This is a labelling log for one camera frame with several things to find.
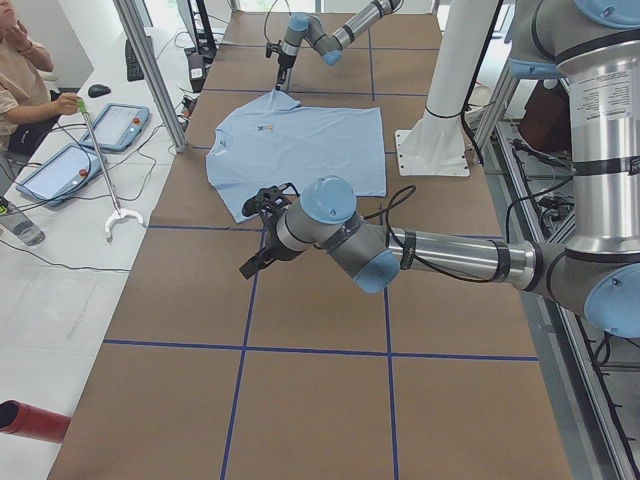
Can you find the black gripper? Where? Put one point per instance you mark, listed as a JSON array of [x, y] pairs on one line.
[[284, 63], [268, 245]]

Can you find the light blue t-shirt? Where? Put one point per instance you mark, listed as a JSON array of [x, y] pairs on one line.
[[275, 139]]

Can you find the black power adapter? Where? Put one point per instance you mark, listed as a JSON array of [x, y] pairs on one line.
[[197, 71]]

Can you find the black keyboard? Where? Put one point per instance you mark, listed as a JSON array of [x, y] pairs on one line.
[[134, 71]]

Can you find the far blue teach pendant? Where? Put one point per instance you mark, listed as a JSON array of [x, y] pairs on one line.
[[118, 125]]

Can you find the blue teach pendant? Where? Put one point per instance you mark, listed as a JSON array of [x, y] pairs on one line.
[[118, 125], [62, 176]]

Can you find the black computer mouse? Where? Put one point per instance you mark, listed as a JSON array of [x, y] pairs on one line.
[[98, 90]]

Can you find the metal reacher grabber tool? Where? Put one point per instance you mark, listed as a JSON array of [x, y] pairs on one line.
[[120, 213]]

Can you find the near blue teach pendant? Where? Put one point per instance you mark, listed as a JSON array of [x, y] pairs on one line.
[[62, 176]]

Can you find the clear water bottle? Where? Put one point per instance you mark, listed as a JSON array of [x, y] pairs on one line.
[[20, 225]]

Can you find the seated person beige shirt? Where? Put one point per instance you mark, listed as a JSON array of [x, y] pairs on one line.
[[25, 99]]

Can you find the red cylinder bottle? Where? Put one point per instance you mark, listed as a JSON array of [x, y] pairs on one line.
[[32, 422]]

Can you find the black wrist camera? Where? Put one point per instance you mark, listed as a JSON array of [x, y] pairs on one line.
[[272, 48], [269, 200]]

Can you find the aluminium frame post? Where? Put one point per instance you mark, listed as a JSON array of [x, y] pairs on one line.
[[135, 32]]

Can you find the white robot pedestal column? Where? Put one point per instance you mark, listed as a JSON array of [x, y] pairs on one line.
[[435, 146]]

